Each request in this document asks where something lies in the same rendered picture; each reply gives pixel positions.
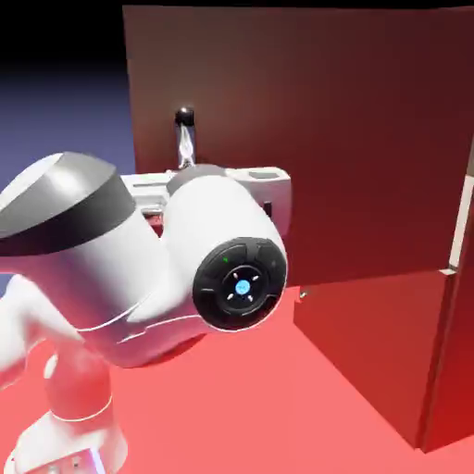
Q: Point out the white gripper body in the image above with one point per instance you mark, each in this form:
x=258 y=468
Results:
x=272 y=192

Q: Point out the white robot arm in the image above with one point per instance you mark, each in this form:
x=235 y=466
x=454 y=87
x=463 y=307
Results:
x=111 y=259

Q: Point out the large dark red cabinet door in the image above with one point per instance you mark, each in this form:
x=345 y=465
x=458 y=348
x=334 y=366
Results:
x=333 y=129

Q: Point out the small dark red cabinet door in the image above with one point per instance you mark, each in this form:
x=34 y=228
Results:
x=370 y=344

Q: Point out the dark red wooden cabinet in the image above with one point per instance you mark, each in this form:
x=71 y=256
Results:
x=453 y=370

